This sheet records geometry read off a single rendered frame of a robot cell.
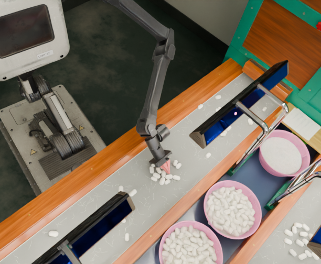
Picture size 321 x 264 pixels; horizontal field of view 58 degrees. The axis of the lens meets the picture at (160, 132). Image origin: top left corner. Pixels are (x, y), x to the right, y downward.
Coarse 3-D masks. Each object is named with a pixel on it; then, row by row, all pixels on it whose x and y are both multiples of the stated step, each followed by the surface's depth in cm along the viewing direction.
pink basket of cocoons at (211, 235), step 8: (176, 224) 125; (184, 224) 128; (192, 224) 128; (200, 224) 127; (168, 232) 125; (208, 232) 127; (216, 240) 125; (160, 248) 120; (216, 248) 125; (160, 256) 119
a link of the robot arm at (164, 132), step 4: (152, 124) 128; (160, 124) 136; (164, 124) 135; (148, 128) 126; (152, 128) 128; (156, 128) 133; (160, 128) 134; (164, 128) 135; (152, 132) 128; (156, 132) 129; (160, 132) 133; (164, 132) 134; (168, 132) 136; (144, 136) 131; (148, 136) 129; (152, 136) 128; (160, 136) 133; (164, 136) 134; (160, 140) 135
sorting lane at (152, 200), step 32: (224, 96) 169; (192, 128) 155; (192, 160) 145; (96, 192) 131; (128, 192) 133; (160, 192) 135; (64, 224) 122; (128, 224) 126; (32, 256) 115; (96, 256) 118
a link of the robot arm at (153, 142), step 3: (156, 135) 134; (159, 135) 133; (147, 138) 130; (150, 138) 130; (153, 138) 130; (156, 138) 131; (159, 138) 134; (147, 141) 130; (150, 141) 130; (153, 141) 130; (156, 141) 131; (147, 144) 131; (150, 144) 130; (153, 144) 130; (156, 144) 131; (159, 144) 132; (150, 147) 131; (153, 147) 131; (156, 147) 131
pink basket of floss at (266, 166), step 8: (272, 136) 160; (280, 136) 160; (288, 136) 159; (296, 136) 157; (296, 144) 158; (304, 144) 155; (304, 152) 155; (264, 160) 147; (304, 160) 153; (264, 168) 154; (272, 168) 145; (304, 168) 149; (280, 176) 151; (288, 176) 144
